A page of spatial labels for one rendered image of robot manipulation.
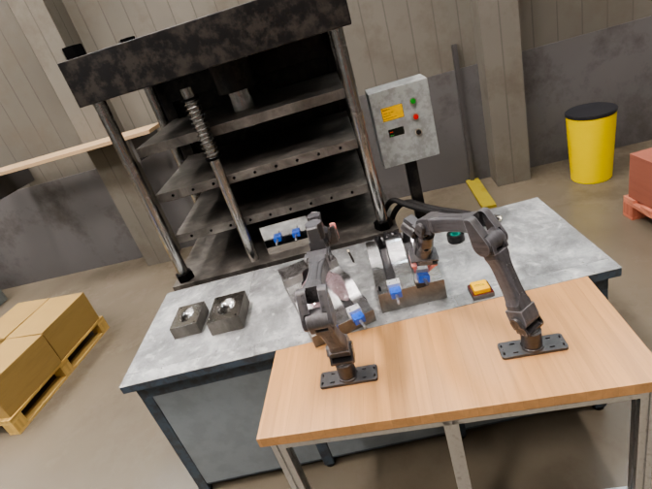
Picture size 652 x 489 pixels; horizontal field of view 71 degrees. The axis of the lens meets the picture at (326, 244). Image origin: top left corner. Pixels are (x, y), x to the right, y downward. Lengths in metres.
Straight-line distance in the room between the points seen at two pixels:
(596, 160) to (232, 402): 3.47
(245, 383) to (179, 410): 0.34
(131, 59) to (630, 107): 4.26
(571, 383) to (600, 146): 3.08
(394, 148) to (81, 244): 4.27
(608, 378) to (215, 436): 1.60
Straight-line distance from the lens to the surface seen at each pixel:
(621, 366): 1.58
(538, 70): 4.74
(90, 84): 2.42
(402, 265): 1.94
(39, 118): 5.50
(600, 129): 4.32
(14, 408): 3.86
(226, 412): 2.18
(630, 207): 3.90
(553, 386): 1.51
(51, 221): 5.93
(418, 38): 4.46
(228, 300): 2.16
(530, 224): 2.27
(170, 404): 2.19
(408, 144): 2.47
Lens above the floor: 1.90
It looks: 27 degrees down
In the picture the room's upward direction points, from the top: 17 degrees counter-clockwise
